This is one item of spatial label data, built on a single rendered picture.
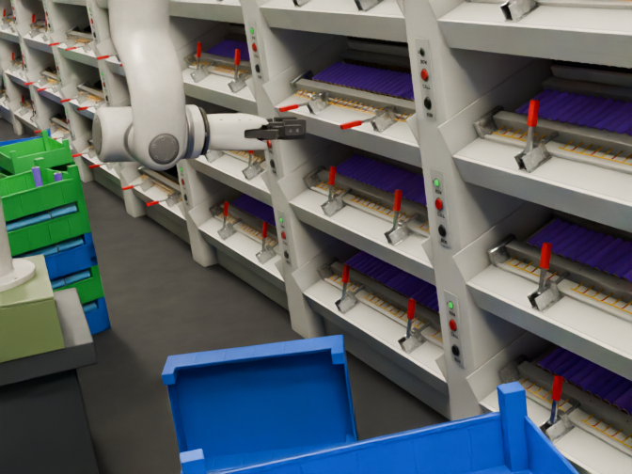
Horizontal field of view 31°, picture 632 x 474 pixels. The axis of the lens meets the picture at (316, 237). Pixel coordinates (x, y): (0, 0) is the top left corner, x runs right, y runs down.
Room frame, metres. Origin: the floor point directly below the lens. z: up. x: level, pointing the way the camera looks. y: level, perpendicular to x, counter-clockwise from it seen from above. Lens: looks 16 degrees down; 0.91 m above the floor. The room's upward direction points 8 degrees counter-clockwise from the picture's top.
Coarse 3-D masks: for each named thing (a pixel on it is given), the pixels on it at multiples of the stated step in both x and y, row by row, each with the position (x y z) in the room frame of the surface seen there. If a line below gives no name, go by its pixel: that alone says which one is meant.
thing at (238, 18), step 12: (168, 0) 2.87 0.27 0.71; (180, 0) 2.79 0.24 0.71; (192, 0) 2.72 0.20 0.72; (204, 0) 2.64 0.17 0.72; (216, 0) 2.56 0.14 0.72; (228, 0) 2.52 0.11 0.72; (240, 0) 2.40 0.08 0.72; (168, 12) 2.93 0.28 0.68; (180, 12) 2.84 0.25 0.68; (192, 12) 2.75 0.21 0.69; (204, 12) 2.66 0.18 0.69; (216, 12) 2.58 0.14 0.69; (228, 12) 2.50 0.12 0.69; (240, 12) 2.43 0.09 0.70
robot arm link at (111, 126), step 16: (96, 112) 1.74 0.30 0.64; (112, 112) 1.72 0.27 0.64; (128, 112) 1.73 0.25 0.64; (96, 128) 1.73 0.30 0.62; (112, 128) 1.70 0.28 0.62; (128, 128) 1.70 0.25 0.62; (96, 144) 1.73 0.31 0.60; (112, 144) 1.70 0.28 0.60; (112, 160) 1.71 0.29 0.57; (128, 160) 1.72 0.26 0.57
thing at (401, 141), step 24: (336, 48) 2.37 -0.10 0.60; (360, 48) 2.30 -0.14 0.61; (384, 48) 2.20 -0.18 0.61; (408, 48) 2.11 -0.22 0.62; (288, 72) 2.33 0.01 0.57; (312, 72) 2.35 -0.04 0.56; (288, 96) 2.32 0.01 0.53; (312, 120) 2.14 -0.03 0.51; (336, 120) 2.05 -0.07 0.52; (408, 120) 1.75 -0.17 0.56; (360, 144) 1.98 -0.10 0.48; (384, 144) 1.88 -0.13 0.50; (408, 144) 1.79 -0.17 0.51
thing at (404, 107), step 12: (300, 84) 2.28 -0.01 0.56; (312, 84) 2.24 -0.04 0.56; (324, 84) 2.20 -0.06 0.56; (300, 96) 2.26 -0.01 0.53; (336, 96) 2.14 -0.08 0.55; (348, 96) 2.08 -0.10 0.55; (360, 96) 2.04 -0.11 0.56; (372, 96) 2.00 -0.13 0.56; (384, 96) 1.98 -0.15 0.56; (360, 108) 2.02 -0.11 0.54; (396, 108) 1.91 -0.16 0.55; (408, 108) 1.87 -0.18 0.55
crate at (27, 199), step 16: (16, 176) 2.70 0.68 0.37; (32, 176) 2.72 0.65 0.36; (48, 176) 2.72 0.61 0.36; (64, 176) 2.64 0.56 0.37; (0, 192) 2.67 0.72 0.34; (16, 192) 2.70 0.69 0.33; (32, 192) 2.51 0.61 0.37; (48, 192) 2.54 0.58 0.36; (64, 192) 2.56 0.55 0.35; (80, 192) 2.58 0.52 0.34; (16, 208) 2.49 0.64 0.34; (32, 208) 2.51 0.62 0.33; (48, 208) 2.53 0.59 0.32
